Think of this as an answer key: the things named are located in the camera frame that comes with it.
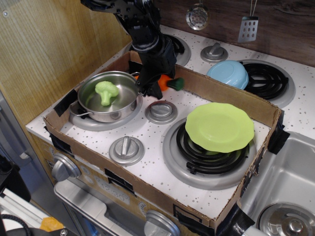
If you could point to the silver metal pot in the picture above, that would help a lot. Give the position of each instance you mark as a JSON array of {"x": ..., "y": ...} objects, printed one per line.
[{"x": 121, "y": 106}]

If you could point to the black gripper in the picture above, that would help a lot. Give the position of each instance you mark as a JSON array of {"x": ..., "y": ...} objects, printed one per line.
[{"x": 158, "y": 61}]

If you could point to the green toy broccoli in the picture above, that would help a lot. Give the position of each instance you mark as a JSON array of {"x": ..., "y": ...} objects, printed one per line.
[{"x": 106, "y": 90}]

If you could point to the silver oven door handle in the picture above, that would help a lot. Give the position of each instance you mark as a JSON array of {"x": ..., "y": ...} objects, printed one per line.
[{"x": 83, "y": 202}]

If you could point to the silver left oven knob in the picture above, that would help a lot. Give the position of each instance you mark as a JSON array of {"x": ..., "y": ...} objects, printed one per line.
[{"x": 64, "y": 168}]

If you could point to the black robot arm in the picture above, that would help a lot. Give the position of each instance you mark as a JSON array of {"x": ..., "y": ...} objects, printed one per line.
[{"x": 141, "y": 20}]

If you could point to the orange cloth piece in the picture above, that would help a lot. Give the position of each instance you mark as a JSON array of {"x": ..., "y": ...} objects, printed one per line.
[{"x": 50, "y": 224}]

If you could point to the light blue plastic bowl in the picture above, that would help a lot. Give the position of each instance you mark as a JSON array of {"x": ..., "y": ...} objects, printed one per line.
[{"x": 230, "y": 72}]

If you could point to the silver toy sink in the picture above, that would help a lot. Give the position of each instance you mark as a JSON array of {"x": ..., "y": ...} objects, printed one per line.
[{"x": 285, "y": 177}]

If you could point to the silver front stove knob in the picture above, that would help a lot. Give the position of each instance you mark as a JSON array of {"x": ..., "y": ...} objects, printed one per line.
[{"x": 126, "y": 151}]

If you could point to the silver sink drain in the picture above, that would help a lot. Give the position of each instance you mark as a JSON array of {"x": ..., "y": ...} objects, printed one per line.
[{"x": 286, "y": 219}]

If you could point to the brown cardboard fence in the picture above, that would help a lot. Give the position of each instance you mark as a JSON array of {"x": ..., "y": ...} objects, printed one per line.
[{"x": 149, "y": 184}]

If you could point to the silver stove knob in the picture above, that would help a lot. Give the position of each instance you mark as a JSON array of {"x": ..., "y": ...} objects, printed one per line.
[
  {"x": 126, "y": 151},
  {"x": 161, "y": 112},
  {"x": 213, "y": 54}
]

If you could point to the hanging silver slotted spatula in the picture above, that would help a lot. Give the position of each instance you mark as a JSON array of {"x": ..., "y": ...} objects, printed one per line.
[{"x": 249, "y": 25}]

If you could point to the silver oven knob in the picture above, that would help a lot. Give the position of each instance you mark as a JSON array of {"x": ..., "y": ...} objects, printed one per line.
[
  {"x": 64, "y": 168},
  {"x": 159, "y": 225}
]

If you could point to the green plastic plate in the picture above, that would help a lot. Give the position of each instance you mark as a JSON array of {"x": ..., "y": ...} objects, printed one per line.
[{"x": 219, "y": 127}]

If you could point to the silver back stove knob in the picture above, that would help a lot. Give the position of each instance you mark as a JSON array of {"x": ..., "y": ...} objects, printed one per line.
[{"x": 213, "y": 54}]

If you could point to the silver right oven knob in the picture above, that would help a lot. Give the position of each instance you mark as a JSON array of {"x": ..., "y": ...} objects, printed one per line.
[{"x": 159, "y": 225}]

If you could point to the front right black burner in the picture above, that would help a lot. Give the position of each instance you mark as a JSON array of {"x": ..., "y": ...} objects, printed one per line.
[{"x": 201, "y": 168}]

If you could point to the hanging silver strainer spoon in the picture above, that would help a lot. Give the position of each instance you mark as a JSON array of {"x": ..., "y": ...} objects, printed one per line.
[{"x": 198, "y": 16}]

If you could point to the back right black burner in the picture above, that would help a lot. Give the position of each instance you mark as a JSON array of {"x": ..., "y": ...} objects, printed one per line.
[{"x": 269, "y": 81}]

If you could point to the orange toy carrot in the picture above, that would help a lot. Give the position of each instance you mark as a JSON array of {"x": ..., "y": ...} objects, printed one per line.
[{"x": 164, "y": 82}]

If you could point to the silver centre stove knob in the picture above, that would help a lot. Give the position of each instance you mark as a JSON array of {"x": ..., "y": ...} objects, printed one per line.
[{"x": 161, "y": 112}]

